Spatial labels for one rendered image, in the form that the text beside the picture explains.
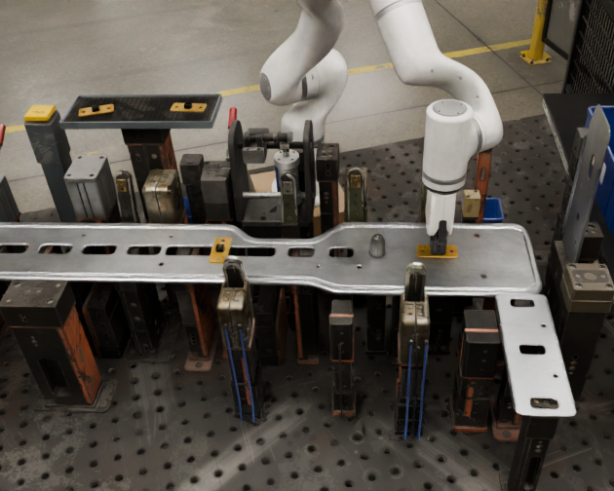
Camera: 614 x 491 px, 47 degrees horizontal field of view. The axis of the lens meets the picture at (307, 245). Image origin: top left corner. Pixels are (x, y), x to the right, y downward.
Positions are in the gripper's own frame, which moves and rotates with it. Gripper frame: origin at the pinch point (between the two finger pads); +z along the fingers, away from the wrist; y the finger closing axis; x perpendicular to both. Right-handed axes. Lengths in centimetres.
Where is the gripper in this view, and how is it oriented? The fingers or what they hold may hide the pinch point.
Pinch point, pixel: (438, 242)
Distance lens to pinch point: 150.1
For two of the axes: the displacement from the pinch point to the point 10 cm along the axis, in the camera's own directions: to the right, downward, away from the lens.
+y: -0.8, 6.4, -7.6
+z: 0.5, 7.7, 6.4
